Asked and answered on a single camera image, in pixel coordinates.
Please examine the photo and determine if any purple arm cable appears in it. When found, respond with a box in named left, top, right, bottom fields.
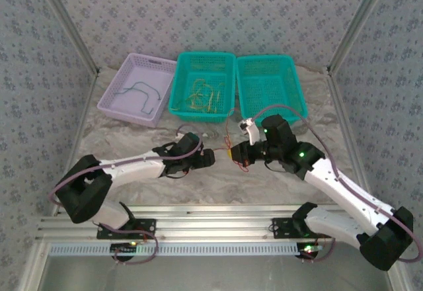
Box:
left=48, top=124, right=204, bottom=265
left=250, top=104, right=422, bottom=264

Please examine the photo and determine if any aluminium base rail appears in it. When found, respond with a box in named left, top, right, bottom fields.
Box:
left=32, top=204, right=364, bottom=241

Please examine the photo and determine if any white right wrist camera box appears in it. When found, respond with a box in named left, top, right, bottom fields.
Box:
left=237, top=118, right=262, bottom=147

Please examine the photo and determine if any black controller board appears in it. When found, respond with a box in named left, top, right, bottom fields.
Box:
left=299, top=243, right=323, bottom=259
left=110, top=241, right=138, bottom=256

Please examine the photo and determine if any teal plastic basket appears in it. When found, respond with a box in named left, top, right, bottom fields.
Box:
left=235, top=54, right=309, bottom=128
left=167, top=51, right=237, bottom=124

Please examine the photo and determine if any white slotted cable duct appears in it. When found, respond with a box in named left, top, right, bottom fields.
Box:
left=49, top=241, right=300, bottom=257

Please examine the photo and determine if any thin red cable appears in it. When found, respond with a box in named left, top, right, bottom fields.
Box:
left=213, top=108, right=237, bottom=155
left=231, top=158, right=250, bottom=173

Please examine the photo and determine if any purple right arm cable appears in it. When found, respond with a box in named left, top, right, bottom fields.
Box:
left=250, top=104, right=422, bottom=264

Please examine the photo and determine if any lilac plastic basket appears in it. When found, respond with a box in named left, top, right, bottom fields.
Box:
left=96, top=52, right=178, bottom=128

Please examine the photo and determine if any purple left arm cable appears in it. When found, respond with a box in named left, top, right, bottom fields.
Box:
left=48, top=124, right=204, bottom=265

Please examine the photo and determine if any thin yellow cable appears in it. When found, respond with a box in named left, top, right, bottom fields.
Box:
left=171, top=87, right=216, bottom=113
left=184, top=78, right=227, bottom=113

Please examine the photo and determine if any aluminium side rail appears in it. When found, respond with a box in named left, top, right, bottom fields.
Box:
left=327, top=71, right=376, bottom=206
left=54, top=71, right=100, bottom=213

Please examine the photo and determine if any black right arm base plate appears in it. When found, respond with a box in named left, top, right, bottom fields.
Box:
left=271, top=217, right=311, bottom=239

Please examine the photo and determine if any aluminium frame post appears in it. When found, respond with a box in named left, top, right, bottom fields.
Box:
left=34, top=0, right=100, bottom=75
left=326, top=0, right=395, bottom=74

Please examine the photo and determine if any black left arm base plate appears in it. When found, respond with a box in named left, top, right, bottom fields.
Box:
left=96, top=218, right=157, bottom=239

